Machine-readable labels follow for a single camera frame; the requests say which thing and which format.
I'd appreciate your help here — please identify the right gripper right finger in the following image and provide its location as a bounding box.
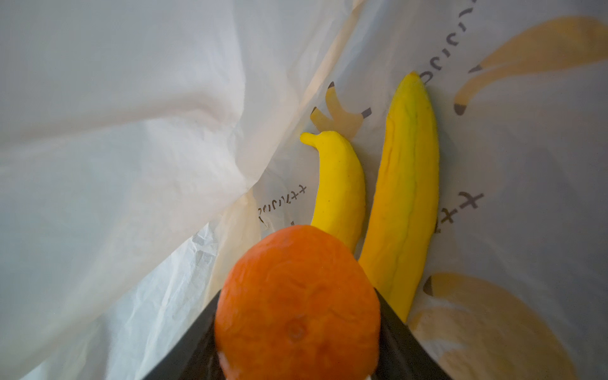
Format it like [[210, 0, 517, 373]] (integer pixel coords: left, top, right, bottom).
[[370, 290, 451, 380]]

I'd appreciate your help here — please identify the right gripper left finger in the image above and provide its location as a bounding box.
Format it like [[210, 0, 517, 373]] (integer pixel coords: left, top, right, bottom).
[[144, 292, 223, 380]]

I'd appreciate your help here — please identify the deep yellow banana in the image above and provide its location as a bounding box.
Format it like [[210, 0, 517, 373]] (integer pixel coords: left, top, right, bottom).
[[359, 72, 440, 321]]

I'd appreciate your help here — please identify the orange tangerine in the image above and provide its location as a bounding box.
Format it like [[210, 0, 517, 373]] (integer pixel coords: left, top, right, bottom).
[[215, 226, 381, 379]]

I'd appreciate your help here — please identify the yellow-green banana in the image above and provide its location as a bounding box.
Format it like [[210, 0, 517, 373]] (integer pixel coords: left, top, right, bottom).
[[300, 131, 366, 252]]

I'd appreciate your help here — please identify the translucent cream plastic bag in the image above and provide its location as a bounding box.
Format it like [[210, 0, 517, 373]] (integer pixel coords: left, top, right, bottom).
[[1, 1, 607, 379]]

